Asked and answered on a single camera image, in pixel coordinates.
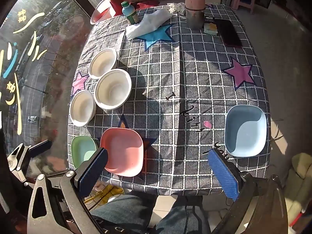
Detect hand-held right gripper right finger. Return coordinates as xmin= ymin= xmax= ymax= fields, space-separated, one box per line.
xmin=207 ymin=149 xmax=293 ymax=234

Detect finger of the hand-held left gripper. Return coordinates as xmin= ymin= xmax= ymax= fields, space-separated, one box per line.
xmin=7 ymin=140 xmax=53 ymax=183

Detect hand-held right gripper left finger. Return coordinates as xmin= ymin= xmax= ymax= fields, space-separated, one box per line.
xmin=27 ymin=147 xmax=109 ymax=234

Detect green plate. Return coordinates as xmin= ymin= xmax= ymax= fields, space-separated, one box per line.
xmin=71 ymin=136 xmax=98 ymax=170

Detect pink plate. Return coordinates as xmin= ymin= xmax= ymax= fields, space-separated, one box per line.
xmin=100 ymin=127 xmax=144 ymax=177

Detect blue plate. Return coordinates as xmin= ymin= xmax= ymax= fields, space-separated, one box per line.
xmin=224 ymin=105 xmax=268 ymax=158

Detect small white bowl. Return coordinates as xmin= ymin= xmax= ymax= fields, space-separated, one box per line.
xmin=89 ymin=48 xmax=118 ymax=79
xmin=70 ymin=90 xmax=96 ymax=127

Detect large white bowl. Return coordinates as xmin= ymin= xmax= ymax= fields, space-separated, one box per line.
xmin=95 ymin=69 xmax=132 ymax=110

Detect person's blue jeans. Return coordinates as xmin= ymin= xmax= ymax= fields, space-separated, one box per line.
xmin=91 ymin=195 xmax=210 ymax=234

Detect pale cushioned chair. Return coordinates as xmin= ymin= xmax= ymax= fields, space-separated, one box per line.
xmin=284 ymin=152 xmax=312 ymax=225

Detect grey checked star tablecloth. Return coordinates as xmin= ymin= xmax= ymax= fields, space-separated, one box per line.
xmin=67 ymin=4 xmax=271 ymax=197

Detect black flat case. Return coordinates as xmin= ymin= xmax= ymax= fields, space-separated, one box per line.
xmin=213 ymin=19 xmax=243 ymax=47

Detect yellow sponge pack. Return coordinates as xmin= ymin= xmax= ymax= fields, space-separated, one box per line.
xmin=203 ymin=22 xmax=218 ymax=35

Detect pink basin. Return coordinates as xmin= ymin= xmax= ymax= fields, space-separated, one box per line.
xmin=90 ymin=0 xmax=127 ymax=25

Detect white towel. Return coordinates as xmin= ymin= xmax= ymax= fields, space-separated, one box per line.
xmin=125 ymin=10 xmax=173 ymax=40

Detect green capped bottle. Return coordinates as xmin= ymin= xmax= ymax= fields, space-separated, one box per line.
xmin=121 ymin=1 xmax=139 ymax=25

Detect red cloth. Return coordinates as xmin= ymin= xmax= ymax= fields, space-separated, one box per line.
xmin=110 ymin=0 xmax=160 ymax=12

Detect crumpled white gloves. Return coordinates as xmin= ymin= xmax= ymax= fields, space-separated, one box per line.
xmin=167 ymin=2 xmax=187 ymax=14

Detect grey metal cup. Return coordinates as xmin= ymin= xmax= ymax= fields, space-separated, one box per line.
xmin=183 ymin=0 xmax=206 ymax=28

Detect yellow cables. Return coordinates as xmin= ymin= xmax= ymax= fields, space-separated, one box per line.
xmin=85 ymin=185 xmax=125 ymax=207

